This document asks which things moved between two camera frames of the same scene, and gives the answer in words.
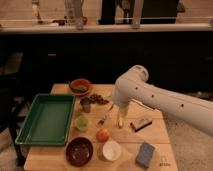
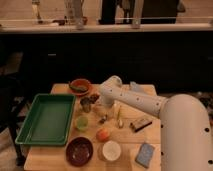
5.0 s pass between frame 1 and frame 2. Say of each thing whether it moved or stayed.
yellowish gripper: moved
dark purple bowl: stayed
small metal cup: stayed
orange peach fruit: stayed
